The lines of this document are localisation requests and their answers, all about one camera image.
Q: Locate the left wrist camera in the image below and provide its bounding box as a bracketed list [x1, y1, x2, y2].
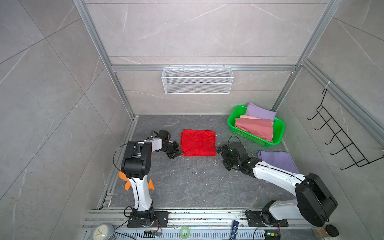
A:
[158, 130, 171, 141]

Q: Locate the blue marker pen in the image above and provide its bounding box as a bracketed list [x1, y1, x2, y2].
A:
[230, 221, 239, 240]

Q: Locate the white analog clock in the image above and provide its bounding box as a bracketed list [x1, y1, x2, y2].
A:
[92, 223, 114, 240]

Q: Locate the purple folded t shirt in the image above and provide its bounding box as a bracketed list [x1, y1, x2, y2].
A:
[257, 151, 299, 174]

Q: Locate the green tape roll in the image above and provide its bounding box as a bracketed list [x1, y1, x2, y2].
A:
[180, 226, 191, 240]

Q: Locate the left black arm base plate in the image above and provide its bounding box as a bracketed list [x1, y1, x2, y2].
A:
[127, 211, 169, 228]

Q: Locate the pink folded t shirt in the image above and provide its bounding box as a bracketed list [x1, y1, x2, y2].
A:
[235, 118, 274, 143]

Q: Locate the brown jar black lid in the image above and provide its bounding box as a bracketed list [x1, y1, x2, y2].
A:
[312, 225, 340, 239]

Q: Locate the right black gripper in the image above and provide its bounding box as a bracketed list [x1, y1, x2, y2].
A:
[214, 144, 241, 170]

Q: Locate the purple t shirt in basket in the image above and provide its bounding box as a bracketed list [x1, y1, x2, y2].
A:
[245, 103, 277, 122]

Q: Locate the green plastic basket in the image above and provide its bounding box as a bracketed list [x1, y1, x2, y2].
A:
[228, 105, 285, 147]

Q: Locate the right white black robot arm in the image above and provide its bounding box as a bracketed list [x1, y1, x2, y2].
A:
[216, 142, 338, 227]

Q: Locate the aluminium front rail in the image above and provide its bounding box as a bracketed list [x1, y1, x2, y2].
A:
[82, 209, 315, 231]

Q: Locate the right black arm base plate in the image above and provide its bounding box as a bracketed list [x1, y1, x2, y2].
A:
[244, 210, 289, 227]

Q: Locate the small green circuit device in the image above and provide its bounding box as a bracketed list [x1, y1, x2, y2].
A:
[264, 230, 281, 240]

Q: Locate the orange plush dolphin toy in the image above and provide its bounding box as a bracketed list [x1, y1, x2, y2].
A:
[119, 171, 155, 191]

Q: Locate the black wire hook rack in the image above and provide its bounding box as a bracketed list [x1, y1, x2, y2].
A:
[307, 89, 384, 170]

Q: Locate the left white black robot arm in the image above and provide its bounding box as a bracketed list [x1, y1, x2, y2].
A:
[120, 137, 182, 221]

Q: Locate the red t shirt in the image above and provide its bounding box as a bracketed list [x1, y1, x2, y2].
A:
[181, 130, 216, 157]

